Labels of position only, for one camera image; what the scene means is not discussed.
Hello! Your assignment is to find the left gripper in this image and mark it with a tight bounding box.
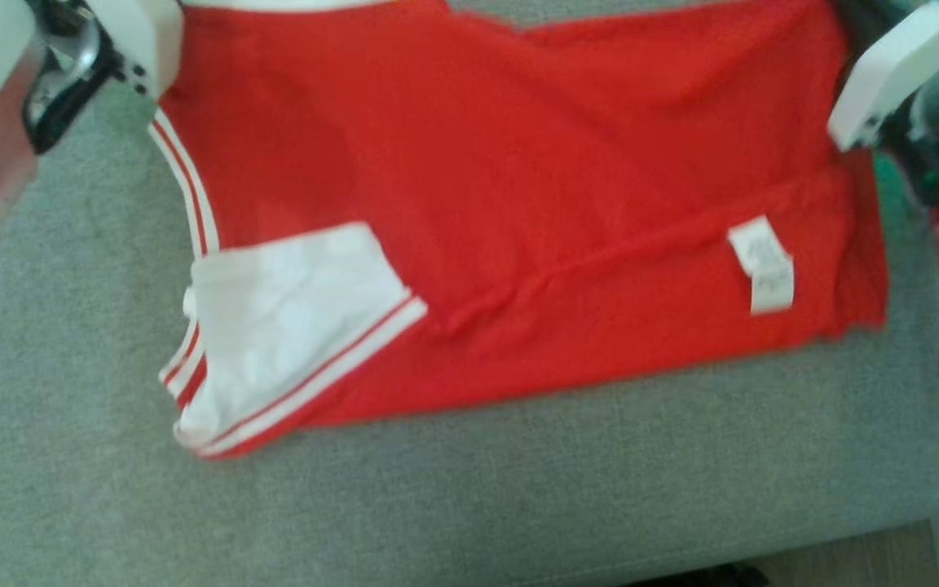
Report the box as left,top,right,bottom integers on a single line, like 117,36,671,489
21,0,128,156

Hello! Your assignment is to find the red shirt with white sleeves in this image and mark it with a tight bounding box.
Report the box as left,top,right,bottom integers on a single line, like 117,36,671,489
148,0,890,461

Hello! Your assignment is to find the large grey sofa ottoman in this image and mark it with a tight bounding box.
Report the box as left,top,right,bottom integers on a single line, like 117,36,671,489
0,0,939,587

